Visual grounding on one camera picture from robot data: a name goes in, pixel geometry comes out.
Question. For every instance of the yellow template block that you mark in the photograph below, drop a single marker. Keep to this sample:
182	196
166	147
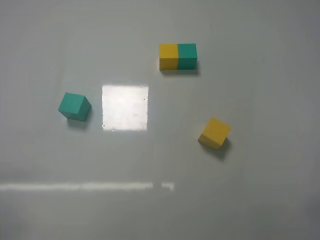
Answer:
168	56

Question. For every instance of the green template block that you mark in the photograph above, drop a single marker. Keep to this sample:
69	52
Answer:
187	56

